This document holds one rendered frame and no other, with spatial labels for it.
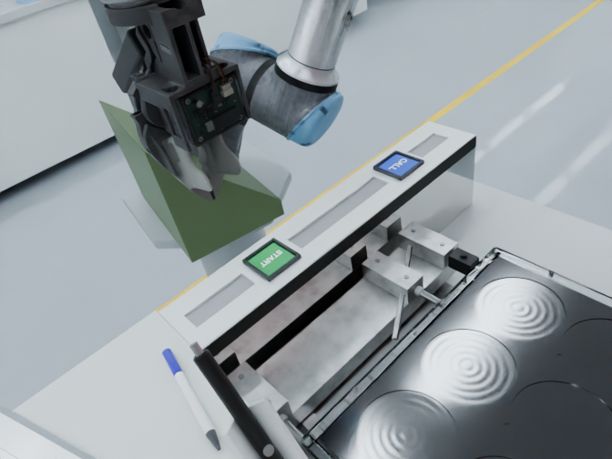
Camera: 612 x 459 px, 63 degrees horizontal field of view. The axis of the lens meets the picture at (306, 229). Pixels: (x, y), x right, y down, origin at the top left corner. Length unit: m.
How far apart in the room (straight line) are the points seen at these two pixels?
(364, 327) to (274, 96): 0.44
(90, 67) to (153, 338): 2.73
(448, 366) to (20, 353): 1.89
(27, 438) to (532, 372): 0.53
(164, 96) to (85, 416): 0.34
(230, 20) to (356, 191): 2.99
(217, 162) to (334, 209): 0.24
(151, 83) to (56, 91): 2.75
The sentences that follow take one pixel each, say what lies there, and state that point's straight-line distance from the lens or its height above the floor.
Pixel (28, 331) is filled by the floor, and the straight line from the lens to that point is 2.33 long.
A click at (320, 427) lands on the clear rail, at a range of 0.56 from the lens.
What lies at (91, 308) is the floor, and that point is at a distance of 2.26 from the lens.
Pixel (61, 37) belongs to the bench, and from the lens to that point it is 3.18.
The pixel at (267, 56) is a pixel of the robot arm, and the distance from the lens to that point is 0.96.
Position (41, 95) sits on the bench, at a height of 0.47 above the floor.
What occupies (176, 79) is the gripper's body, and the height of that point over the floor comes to 1.25.
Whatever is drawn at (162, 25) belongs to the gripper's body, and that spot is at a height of 1.29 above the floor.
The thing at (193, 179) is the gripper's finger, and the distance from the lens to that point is 0.51.
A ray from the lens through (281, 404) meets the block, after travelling 0.58.
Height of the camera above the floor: 1.39
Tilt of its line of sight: 39 degrees down
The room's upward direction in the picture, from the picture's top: 12 degrees counter-clockwise
